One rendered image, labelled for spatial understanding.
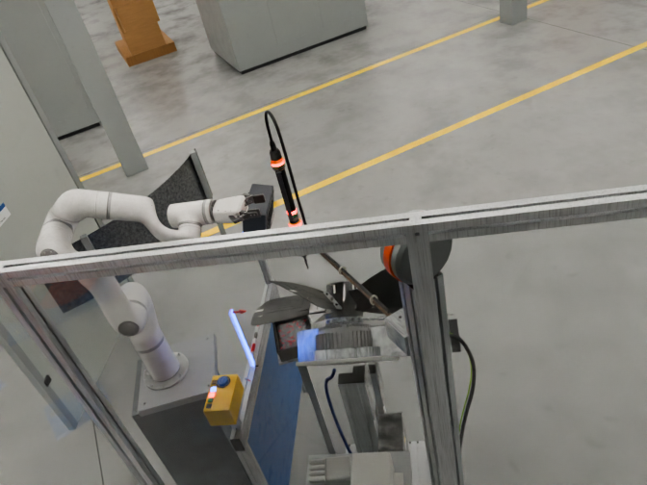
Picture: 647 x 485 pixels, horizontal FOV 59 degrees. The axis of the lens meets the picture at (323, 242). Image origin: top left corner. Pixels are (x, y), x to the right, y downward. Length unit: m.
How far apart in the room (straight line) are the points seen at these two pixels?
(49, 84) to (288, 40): 3.06
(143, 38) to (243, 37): 2.34
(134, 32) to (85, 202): 8.02
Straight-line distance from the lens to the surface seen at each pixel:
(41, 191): 3.84
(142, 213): 1.97
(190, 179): 4.09
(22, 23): 7.67
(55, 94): 7.86
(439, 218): 1.04
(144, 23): 9.90
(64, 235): 2.07
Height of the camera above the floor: 2.67
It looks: 37 degrees down
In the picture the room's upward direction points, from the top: 14 degrees counter-clockwise
